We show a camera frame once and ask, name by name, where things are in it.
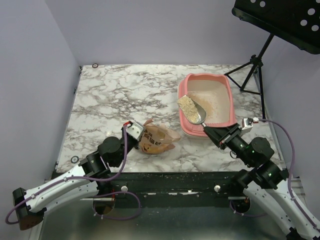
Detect orange cat litter bag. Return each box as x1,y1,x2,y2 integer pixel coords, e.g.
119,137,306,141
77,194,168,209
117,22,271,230
138,118,181,155

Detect silver metal scoop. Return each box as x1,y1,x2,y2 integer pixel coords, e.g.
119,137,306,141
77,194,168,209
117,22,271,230
177,95,207,127

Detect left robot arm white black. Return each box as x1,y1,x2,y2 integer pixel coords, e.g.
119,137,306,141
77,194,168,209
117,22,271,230
12,129,142,231

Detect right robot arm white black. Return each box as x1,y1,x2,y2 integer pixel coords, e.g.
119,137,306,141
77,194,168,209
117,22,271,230
202,117,320,240

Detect litter granules pile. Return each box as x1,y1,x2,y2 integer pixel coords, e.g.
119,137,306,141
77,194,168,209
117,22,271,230
177,95,200,124

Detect pink litter box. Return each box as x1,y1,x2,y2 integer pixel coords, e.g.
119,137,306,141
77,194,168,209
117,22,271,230
177,73,237,128

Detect black music stand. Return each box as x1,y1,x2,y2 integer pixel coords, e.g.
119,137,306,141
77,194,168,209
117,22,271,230
225,0,320,118

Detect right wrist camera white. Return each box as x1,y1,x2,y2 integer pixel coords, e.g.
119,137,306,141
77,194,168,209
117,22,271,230
241,117,259,133

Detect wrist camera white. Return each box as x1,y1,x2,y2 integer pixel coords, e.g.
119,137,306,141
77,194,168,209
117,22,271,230
241,117,259,133
125,121,145,142

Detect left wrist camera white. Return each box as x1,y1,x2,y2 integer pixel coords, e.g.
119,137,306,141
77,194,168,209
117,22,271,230
125,121,145,142

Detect black table front rail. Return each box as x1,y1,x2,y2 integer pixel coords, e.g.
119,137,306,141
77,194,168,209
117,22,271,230
51,171,261,208

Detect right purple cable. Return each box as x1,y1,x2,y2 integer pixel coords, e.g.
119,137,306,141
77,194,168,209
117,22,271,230
229,118,318,231

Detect purple cable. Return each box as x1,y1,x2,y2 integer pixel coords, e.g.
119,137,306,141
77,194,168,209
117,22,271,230
229,118,318,231
4,122,142,225

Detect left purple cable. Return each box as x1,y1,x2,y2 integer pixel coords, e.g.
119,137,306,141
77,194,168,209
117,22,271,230
4,122,142,225

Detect small round ring marker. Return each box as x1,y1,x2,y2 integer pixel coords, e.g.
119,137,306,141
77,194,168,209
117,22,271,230
92,63,99,69

